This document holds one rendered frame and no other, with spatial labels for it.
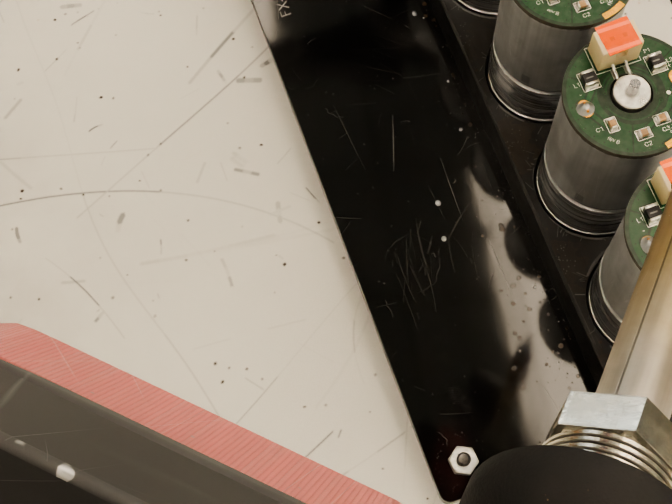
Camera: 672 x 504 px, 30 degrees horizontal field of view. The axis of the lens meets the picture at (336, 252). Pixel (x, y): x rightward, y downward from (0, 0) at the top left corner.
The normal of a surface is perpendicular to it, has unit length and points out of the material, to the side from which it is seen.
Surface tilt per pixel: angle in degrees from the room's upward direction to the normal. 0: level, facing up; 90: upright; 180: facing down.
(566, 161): 90
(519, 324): 0
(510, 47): 90
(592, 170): 90
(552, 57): 90
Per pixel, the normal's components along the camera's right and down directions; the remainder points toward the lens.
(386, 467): -0.04, -0.33
